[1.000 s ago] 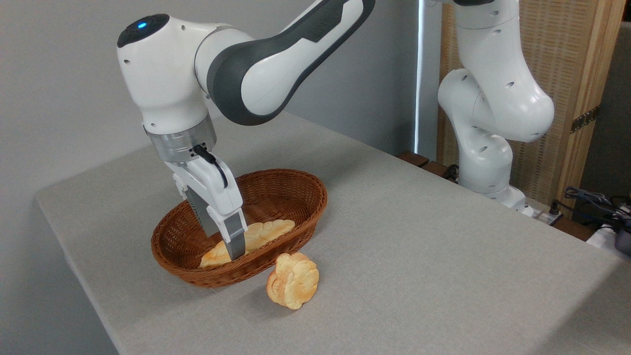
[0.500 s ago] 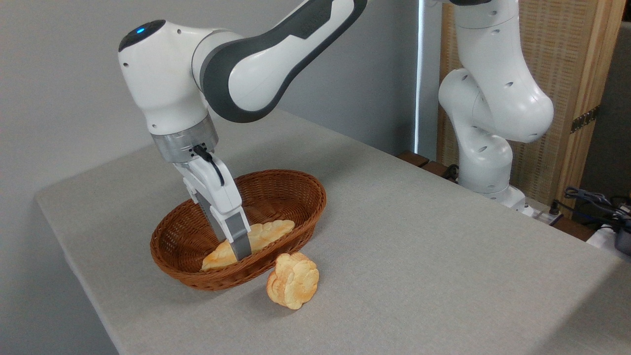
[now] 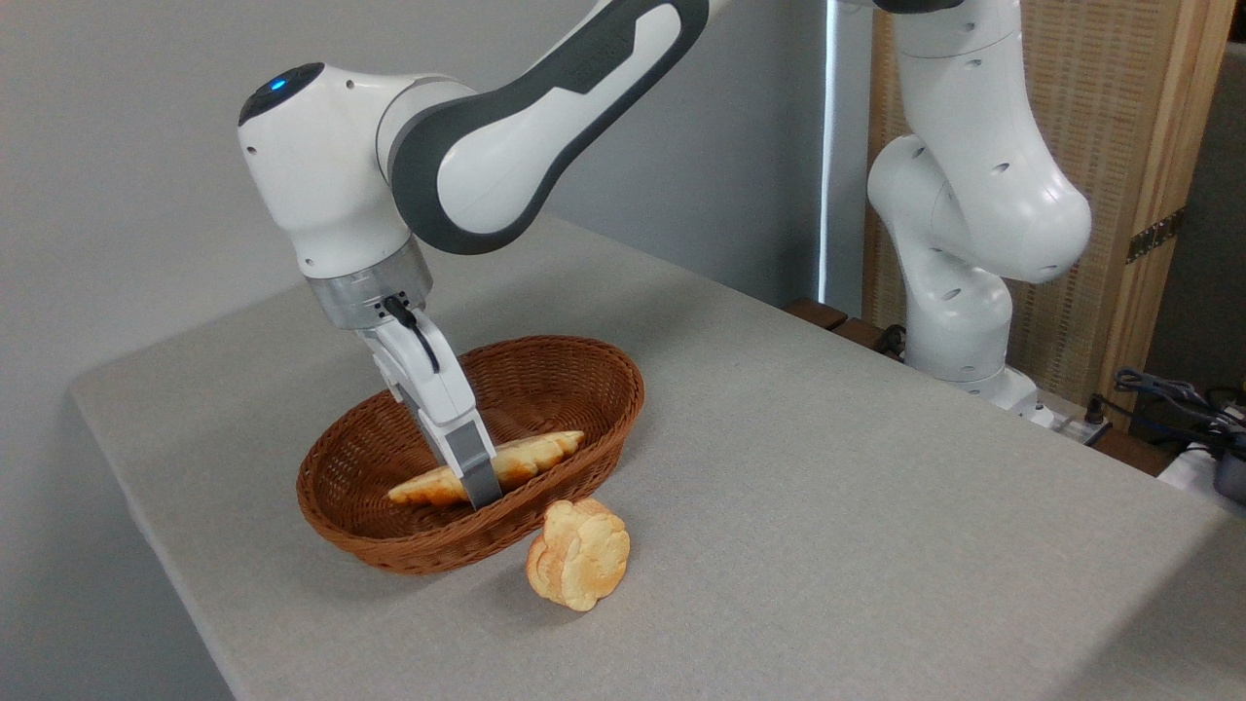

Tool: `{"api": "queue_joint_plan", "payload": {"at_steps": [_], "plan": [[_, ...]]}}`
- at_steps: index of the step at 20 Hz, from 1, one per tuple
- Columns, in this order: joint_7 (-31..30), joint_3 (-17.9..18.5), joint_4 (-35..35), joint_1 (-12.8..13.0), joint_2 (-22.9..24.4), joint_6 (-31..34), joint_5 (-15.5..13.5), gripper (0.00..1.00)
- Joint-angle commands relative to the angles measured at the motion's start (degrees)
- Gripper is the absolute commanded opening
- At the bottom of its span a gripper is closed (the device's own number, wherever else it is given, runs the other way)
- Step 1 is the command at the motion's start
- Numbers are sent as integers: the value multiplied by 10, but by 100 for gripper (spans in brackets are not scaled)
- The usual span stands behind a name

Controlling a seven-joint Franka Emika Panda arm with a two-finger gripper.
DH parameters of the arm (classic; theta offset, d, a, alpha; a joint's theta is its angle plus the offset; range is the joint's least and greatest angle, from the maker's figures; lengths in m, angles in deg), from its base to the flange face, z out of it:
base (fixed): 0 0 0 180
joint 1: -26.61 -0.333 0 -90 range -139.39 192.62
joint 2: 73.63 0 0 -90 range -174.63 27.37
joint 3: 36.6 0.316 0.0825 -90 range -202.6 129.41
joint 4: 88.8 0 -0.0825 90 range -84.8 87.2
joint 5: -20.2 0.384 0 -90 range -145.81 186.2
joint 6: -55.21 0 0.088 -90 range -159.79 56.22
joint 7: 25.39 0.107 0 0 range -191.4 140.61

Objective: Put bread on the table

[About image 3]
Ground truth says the metal screen hinge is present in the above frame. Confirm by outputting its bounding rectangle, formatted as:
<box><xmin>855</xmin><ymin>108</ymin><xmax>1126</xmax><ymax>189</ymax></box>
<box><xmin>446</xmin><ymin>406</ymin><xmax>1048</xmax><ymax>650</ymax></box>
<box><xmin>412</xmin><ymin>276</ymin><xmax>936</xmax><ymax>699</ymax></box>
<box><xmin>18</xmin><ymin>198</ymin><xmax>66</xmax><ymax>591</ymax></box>
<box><xmin>1126</xmin><ymin>208</ymin><xmax>1186</xmax><ymax>265</ymax></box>

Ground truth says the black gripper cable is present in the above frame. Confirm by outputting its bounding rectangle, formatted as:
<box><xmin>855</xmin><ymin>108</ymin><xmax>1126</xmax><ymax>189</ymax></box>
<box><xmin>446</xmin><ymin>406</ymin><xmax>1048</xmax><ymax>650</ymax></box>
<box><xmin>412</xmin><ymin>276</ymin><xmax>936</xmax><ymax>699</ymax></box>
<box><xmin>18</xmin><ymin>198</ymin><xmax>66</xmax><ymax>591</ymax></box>
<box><xmin>383</xmin><ymin>296</ymin><xmax>442</xmax><ymax>376</ymax></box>

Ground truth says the round flower-shaped bread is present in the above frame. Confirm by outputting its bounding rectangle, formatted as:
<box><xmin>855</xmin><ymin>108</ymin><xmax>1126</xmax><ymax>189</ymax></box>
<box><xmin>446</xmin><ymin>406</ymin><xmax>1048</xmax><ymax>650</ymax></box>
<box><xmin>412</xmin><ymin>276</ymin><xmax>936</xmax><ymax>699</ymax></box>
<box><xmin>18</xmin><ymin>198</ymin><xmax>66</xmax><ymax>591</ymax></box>
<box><xmin>526</xmin><ymin>498</ymin><xmax>631</xmax><ymax>612</ymax></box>

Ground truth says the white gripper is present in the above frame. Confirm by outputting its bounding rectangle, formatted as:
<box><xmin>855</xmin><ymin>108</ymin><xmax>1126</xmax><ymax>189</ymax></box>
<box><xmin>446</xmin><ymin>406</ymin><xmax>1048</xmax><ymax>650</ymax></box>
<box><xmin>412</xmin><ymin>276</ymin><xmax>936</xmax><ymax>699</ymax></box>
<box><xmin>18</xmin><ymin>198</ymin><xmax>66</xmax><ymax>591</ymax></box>
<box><xmin>355</xmin><ymin>308</ymin><xmax>504</xmax><ymax>511</ymax></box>

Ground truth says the long baguette bread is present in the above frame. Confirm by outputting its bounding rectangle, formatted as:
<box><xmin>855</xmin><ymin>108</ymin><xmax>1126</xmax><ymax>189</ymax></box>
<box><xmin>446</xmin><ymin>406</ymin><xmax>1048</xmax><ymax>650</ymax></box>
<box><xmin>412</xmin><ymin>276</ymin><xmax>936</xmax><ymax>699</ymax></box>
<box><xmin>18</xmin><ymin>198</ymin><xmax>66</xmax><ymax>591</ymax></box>
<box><xmin>387</xmin><ymin>430</ymin><xmax>586</xmax><ymax>507</ymax></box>

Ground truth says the bundle of dark cables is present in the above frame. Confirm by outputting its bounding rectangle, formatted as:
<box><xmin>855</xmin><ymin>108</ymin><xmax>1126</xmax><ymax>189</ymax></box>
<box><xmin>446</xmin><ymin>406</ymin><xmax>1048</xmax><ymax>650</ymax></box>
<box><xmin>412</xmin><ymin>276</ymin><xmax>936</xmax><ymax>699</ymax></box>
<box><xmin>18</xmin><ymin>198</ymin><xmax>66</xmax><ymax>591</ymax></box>
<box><xmin>1113</xmin><ymin>367</ymin><xmax>1246</xmax><ymax>451</ymax></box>

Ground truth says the rattan wooden folding screen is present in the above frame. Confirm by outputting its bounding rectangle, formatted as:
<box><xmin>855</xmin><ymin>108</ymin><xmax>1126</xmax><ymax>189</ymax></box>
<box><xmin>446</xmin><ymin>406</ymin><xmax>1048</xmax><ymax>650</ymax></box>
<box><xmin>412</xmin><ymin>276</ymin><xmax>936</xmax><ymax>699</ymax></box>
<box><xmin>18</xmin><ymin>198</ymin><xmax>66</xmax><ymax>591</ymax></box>
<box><xmin>861</xmin><ymin>0</ymin><xmax>1237</xmax><ymax>431</ymax></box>

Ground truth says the brown wicker basket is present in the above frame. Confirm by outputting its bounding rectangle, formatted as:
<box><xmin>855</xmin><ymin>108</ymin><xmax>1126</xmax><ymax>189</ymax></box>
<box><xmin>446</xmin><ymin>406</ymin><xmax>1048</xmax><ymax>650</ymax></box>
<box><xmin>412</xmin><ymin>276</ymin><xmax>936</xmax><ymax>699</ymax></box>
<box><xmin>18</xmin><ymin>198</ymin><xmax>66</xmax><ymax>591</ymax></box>
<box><xmin>296</xmin><ymin>336</ymin><xmax>645</xmax><ymax>575</ymax></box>

